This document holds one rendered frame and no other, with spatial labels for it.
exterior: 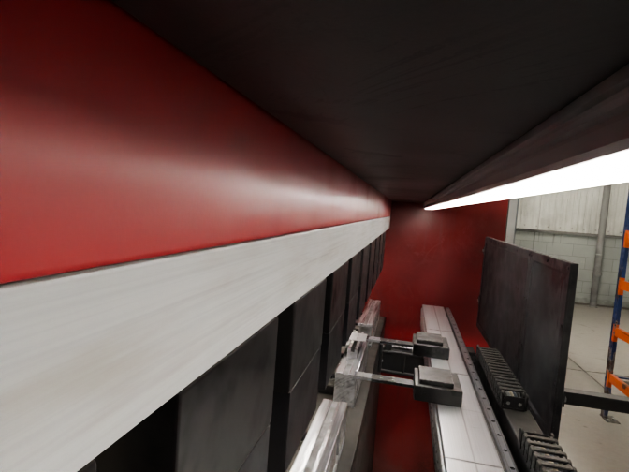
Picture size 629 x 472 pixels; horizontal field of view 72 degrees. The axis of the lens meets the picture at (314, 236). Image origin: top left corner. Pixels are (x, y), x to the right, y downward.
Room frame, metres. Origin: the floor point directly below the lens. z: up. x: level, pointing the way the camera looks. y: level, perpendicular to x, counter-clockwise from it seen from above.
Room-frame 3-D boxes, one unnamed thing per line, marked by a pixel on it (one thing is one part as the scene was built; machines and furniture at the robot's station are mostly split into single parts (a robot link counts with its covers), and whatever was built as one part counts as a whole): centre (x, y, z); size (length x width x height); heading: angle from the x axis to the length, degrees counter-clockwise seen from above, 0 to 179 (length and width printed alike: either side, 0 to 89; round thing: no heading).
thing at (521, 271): (1.54, -0.72, 1.12); 1.13 x 0.02 x 0.44; 168
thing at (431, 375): (1.06, -0.26, 1.01); 0.26 x 0.12 x 0.05; 78
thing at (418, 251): (2.33, -0.54, 1.15); 0.85 x 0.25 x 2.30; 78
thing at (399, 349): (1.78, -0.63, 0.81); 0.64 x 0.08 x 0.14; 78
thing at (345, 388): (1.36, -0.16, 0.92); 0.39 x 0.06 x 0.10; 168
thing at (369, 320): (1.95, -0.28, 0.92); 0.50 x 0.06 x 0.10; 168
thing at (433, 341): (1.39, -0.33, 1.01); 0.26 x 0.12 x 0.05; 78
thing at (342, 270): (0.66, 0.00, 1.26); 0.15 x 0.09 x 0.17; 168
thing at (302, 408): (0.46, 0.04, 1.26); 0.15 x 0.09 x 0.17; 168
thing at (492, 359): (1.13, -0.52, 1.02); 0.37 x 0.06 x 0.04; 168
